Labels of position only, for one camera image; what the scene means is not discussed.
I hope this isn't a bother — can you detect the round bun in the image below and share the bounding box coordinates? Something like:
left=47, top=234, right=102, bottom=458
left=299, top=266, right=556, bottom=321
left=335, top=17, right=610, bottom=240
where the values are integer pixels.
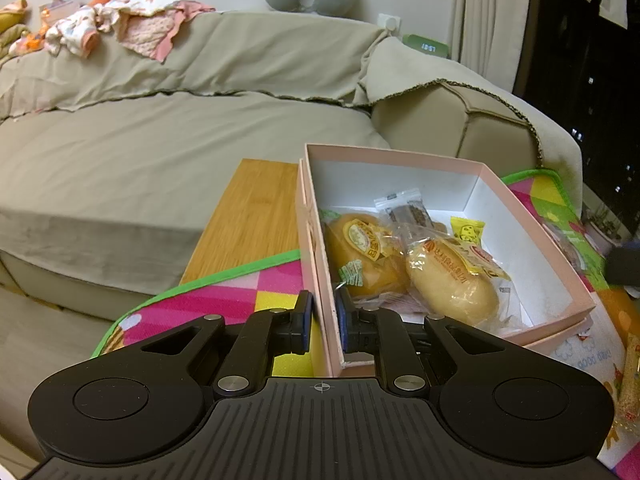
left=323, top=211, right=410, bottom=302

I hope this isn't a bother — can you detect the pink cardboard box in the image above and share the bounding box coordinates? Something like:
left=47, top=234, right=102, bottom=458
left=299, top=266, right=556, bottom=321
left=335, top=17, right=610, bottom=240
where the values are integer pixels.
left=296, top=144, right=594, bottom=377

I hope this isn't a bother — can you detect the long bread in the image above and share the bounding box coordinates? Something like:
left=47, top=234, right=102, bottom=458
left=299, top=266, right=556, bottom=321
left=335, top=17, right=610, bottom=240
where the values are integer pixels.
left=397, top=223, right=521, bottom=330

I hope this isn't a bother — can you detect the brown cake packet white label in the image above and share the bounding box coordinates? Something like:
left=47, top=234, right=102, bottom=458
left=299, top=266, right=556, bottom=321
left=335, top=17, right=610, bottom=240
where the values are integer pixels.
left=374, top=188, right=436, bottom=230

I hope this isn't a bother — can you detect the yellow snack packet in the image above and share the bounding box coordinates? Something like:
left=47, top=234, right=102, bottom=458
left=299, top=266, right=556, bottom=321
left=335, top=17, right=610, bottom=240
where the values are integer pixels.
left=450, top=217, right=485, bottom=245

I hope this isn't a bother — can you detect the colourful cartoon play mat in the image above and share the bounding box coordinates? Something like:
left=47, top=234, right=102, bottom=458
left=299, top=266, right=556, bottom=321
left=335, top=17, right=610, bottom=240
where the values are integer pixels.
left=90, top=167, right=640, bottom=480

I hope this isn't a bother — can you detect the potted plant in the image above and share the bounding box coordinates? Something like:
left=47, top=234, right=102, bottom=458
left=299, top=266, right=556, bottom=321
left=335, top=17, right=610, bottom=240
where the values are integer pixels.
left=582, top=204, right=623, bottom=256

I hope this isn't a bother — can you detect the wooden side table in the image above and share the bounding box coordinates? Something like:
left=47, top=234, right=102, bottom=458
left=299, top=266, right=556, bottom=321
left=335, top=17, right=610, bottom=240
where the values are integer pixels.
left=181, top=159, right=298, bottom=284

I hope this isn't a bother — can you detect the beige covered sofa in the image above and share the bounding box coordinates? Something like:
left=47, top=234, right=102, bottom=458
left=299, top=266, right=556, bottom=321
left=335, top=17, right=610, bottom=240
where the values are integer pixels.
left=1, top=12, right=582, bottom=320

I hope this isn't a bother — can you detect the cream curtain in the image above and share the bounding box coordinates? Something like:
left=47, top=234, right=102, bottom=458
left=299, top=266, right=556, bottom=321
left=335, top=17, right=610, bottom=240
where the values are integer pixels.
left=450, top=0, right=529, bottom=91

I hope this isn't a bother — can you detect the green digital clock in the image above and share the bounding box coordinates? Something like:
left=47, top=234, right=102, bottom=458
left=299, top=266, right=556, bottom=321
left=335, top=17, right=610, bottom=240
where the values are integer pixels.
left=402, top=34, right=449, bottom=58

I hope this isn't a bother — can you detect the pink baby clothes pile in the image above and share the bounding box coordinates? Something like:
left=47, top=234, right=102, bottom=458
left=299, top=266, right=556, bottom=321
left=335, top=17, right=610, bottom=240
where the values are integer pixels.
left=44, top=0, right=215, bottom=63

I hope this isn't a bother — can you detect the yellow stuffed toy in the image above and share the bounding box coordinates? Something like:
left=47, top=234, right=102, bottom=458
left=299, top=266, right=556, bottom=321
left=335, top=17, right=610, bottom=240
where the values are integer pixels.
left=0, top=0, right=28, bottom=58

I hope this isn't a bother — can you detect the white wall socket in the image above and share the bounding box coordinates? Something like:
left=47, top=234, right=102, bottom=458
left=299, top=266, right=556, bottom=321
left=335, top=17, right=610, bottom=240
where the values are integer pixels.
left=376, top=13, right=401, bottom=35

